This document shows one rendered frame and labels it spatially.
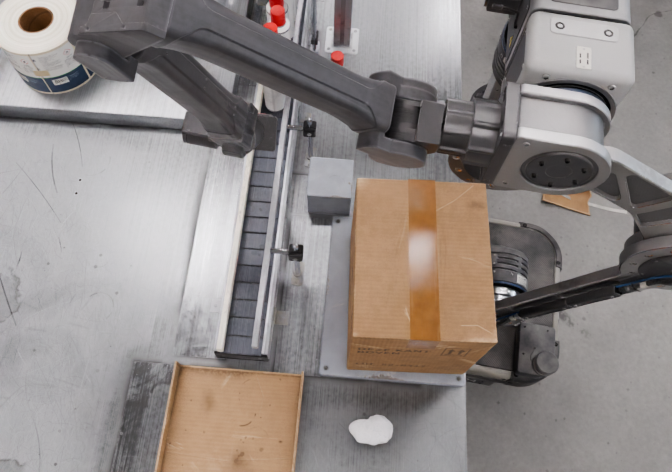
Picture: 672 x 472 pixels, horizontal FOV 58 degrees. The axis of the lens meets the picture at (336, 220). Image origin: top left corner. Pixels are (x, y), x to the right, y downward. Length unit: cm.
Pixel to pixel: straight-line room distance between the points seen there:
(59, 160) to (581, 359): 177
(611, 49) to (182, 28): 51
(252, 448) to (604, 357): 144
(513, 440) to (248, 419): 114
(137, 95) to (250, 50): 96
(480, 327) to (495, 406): 117
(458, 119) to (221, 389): 78
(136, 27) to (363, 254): 61
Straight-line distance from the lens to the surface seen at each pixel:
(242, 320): 129
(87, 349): 140
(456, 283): 107
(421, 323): 104
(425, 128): 78
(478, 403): 219
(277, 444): 128
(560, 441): 226
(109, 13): 64
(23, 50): 157
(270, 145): 117
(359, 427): 126
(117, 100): 160
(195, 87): 82
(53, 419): 139
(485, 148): 78
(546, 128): 78
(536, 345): 199
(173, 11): 62
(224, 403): 130
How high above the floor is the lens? 211
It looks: 65 degrees down
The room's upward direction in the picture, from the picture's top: 3 degrees clockwise
